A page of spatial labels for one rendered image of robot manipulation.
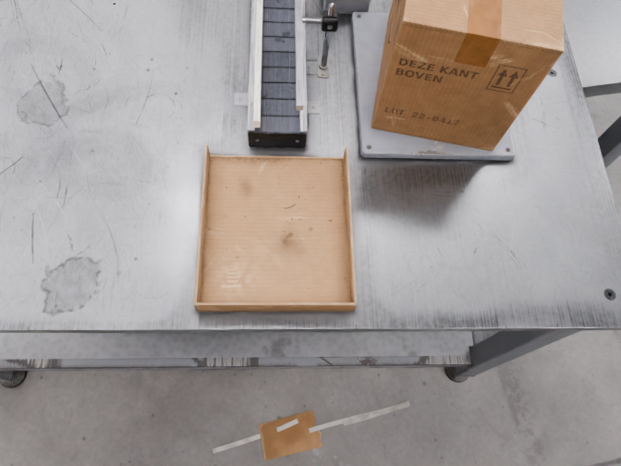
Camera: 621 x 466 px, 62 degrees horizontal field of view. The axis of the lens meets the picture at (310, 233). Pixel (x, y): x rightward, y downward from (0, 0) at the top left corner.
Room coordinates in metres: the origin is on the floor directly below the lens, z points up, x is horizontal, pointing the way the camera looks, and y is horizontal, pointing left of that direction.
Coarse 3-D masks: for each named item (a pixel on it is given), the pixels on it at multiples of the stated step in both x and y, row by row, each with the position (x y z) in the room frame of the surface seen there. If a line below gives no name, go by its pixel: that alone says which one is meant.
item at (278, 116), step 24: (264, 0) 0.86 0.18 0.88; (288, 0) 0.87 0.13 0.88; (264, 24) 0.79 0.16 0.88; (288, 24) 0.80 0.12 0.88; (264, 48) 0.73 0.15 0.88; (288, 48) 0.74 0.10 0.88; (264, 72) 0.67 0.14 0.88; (288, 72) 0.68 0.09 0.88; (264, 96) 0.62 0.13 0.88; (288, 96) 0.63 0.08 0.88; (264, 120) 0.56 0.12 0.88; (288, 120) 0.57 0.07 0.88
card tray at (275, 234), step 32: (224, 160) 0.49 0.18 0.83; (256, 160) 0.50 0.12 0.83; (288, 160) 0.52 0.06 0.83; (320, 160) 0.53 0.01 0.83; (224, 192) 0.43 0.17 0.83; (256, 192) 0.44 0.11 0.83; (288, 192) 0.45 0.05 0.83; (320, 192) 0.46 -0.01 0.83; (224, 224) 0.36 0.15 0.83; (256, 224) 0.38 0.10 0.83; (288, 224) 0.39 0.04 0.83; (320, 224) 0.40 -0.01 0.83; (224, 256) 0.30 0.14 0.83; (256, 256) 0.31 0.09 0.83; (288, 256) 0.32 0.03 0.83; (320, 256) 0.33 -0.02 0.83; (352, 256) 0.33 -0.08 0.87; (224, 288) 0.25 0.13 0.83; (256, 288) 0.26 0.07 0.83; (288, 288) 0.27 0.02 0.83; (320, 288) 0.28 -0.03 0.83; (352, 288) 0.28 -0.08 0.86
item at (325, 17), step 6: (330, 6) 0.75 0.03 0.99; (324, 12) 0.76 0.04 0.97; (330, 12) 0.75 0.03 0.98; (336, 12) 0.76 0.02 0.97; (306, 18) 0.74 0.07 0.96; (312, 18) 0.75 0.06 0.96; (318, 18) 0.75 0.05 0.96; (324, 18) 0.74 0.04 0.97; (330, 18) 0.74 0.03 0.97; (336, 18) 0.75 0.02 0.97; (324, 24) 0.74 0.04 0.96; (330, 24) 0.74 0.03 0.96; (336, 24) 0.74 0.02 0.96; (324, 30) 0.74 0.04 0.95; (330, 30) 0.74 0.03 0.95; (336, 30) 0.75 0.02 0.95; (324, 36) 0.75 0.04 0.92; (330, 36) 0.75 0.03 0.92; (324, 42) 0.75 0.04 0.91; (324, 48) 0.75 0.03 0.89; (324, 54) 0.75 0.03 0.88; (324, 60) 0.75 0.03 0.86; (324, 66) 0.75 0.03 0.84
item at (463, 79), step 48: (432, 0) 0.66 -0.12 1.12; (480, 0) 0.67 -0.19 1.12; (528, 0) 0.69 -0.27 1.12; (384, 48) 0.77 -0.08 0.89; (432, 48) 0.61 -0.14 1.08; (480, 48) 0.60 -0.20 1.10; (528, 48) 0.60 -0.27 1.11; (384, 96) 0.61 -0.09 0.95; (432, 96) 0.61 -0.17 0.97; (480, 96) 0.60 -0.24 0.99; (528, 96) 0.60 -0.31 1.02; (480, 144) 0.60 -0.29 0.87
